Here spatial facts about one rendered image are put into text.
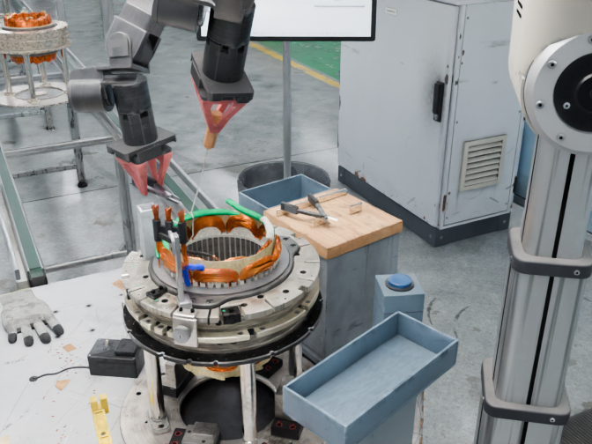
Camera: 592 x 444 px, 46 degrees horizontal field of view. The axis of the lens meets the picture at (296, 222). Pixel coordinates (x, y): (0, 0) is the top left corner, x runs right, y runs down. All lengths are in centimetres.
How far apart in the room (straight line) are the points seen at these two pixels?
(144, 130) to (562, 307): 70
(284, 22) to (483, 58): 145
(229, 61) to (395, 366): 49
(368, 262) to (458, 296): 186
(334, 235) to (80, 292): 70
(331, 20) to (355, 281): 96
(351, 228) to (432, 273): 204
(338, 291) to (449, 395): 136
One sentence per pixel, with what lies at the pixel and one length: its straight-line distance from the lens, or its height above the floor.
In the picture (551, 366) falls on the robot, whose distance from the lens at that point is 114.
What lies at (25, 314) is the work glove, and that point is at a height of 80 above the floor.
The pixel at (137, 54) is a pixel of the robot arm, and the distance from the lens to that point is 116.
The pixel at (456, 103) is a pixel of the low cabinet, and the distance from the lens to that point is 331.
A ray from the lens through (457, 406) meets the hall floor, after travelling 259.
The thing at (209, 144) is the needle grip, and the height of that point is 130.
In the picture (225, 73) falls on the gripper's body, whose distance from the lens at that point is 95.
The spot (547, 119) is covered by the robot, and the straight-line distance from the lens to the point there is 90.
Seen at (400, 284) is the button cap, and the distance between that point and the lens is 119.
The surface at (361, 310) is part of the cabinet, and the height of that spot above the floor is 89.
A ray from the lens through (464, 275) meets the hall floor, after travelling 336.
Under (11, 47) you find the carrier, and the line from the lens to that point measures 319.
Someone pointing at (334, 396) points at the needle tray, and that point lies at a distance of 98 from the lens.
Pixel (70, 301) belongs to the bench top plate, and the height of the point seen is 78.
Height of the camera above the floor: 165
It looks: 26 degrees down
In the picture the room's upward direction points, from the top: straight up
